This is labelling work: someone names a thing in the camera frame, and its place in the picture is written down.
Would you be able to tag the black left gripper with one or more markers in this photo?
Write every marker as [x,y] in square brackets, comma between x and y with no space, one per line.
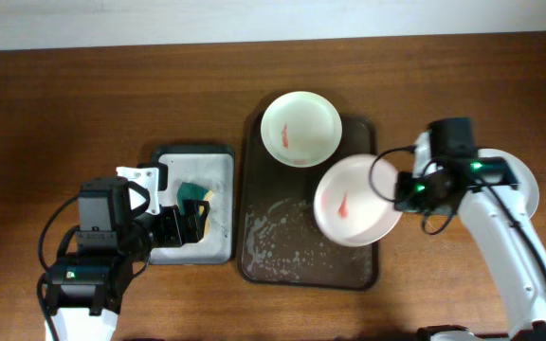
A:
[194,224]

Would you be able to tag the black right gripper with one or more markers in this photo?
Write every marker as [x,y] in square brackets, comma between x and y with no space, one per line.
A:
[403,198]

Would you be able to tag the green yellow sponge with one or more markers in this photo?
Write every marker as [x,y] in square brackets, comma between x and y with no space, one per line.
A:
[195,192]

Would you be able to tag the pink plate with red stain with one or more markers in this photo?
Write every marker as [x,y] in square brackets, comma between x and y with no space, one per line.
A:
[351,204]

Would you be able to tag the pale green plate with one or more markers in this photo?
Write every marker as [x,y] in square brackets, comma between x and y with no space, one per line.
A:
[528,185]

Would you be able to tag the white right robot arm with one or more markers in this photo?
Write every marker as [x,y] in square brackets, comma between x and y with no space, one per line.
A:
[487,196]

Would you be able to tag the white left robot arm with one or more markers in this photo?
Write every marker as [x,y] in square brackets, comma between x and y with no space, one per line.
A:
[81,293]

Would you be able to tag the black tray with soapy water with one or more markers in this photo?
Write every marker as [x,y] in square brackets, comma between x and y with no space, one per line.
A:
[211,167]

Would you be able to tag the dark brown serving tray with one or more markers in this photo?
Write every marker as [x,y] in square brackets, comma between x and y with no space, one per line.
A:
[278,240]

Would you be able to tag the cream plate with red stain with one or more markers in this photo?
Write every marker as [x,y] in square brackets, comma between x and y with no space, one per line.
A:
[301,129]

